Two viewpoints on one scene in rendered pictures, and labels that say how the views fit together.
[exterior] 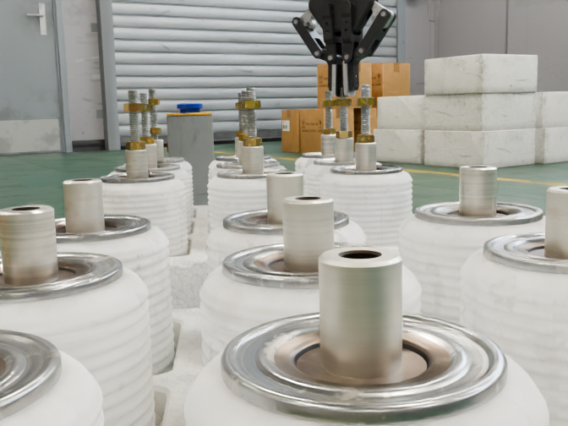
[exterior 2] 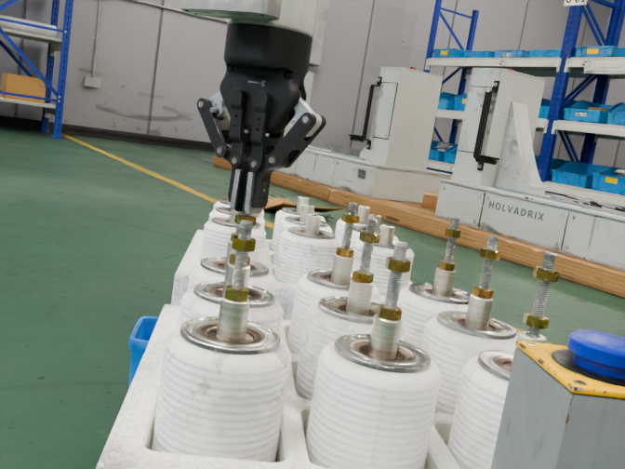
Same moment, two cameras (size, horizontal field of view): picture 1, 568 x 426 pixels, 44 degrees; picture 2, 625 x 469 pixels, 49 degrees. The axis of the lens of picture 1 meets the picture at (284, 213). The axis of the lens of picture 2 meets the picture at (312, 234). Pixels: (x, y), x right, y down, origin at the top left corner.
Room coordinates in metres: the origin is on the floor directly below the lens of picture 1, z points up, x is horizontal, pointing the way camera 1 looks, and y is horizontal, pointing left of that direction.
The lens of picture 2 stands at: (1.47, -0.03, 0.42)
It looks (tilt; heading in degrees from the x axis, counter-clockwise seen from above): 9 degrees down; 178
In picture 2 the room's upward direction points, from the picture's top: 9 degrees clockwise
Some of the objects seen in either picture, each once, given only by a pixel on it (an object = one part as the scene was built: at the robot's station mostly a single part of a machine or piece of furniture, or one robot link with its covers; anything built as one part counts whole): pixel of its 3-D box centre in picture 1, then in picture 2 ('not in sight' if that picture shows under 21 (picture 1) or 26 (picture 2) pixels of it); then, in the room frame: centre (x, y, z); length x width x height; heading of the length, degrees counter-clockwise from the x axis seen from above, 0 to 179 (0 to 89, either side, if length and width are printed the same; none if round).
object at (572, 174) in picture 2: not in sight; (586, 175); (-4.46, 2.42, 0.36); 0.50 x 0.38 x 0.21; 121
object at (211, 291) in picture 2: (344, 162); (234, 295); (0.85, -0.07, 0.25); 0.08 x 0.08 x 0.01
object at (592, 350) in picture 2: (189, 109); (605, 358); (1.13, 0.14, 0.32); 0.04 x 0.04 x 0.02
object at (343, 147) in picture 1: (344, 151); (236, 281); (0.85, -0.07, 0.26); 0.02 x 0.02 x 0.03
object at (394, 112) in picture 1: (426, 111); not in sight; (3.98, -0.81, 0.27); 0.39 x 0.39 x 0.18; 33
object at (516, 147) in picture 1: (478, 147); not in sight; (3.62, -1.01, 0.09); 0.39 x 0.39 x 0.18; 34
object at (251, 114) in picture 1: (251, 124); (347, 236); (0.73, 0.03, 0.30); 0.01 x 0.01 x 0.08
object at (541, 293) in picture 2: (153, 117); (540, 299); (0.95, 0.17, 0.31); 0.01 x 0.01 x 0.08
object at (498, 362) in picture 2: (155, 161); (525, 370); (0.95, 0.17, 0.25); 0.08 x 0.08 x 0.01
